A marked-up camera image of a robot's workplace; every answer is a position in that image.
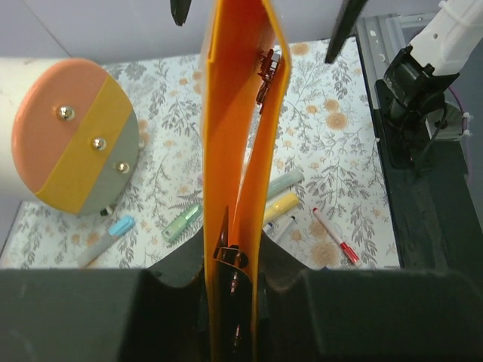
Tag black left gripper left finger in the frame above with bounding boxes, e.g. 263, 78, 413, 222
170, 0, 192, 26

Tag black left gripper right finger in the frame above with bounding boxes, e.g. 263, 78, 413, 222
325, 0, 368, 63

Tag orange file folder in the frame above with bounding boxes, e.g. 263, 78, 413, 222
202, 1, 291, 361

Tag round cream drawer cabinet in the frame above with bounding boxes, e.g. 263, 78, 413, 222
1, 57, 140, 216

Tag green highlighter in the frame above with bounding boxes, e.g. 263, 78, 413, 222
267, 168, 303, 199

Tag yellow highlighter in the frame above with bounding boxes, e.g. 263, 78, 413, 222
263, 192, 300, 225

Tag grey marker light-blue cap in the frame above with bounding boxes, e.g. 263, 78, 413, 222
77, 216, 135, 268

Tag black mesh file organizer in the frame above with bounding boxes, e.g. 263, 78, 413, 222
1, 235, 482, 361

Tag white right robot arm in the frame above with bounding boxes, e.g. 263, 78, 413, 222
383, 1, 482, 130

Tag floral table mat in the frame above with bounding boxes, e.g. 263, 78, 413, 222
1, 38, 400, 268

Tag small white marker blue cap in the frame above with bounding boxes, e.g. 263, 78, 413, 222
263, 215, 296, 244

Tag white marker red cap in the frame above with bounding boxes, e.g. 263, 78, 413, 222
312, 207, 361, 266

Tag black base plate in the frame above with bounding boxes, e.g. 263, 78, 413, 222
372, 80, 482, 278

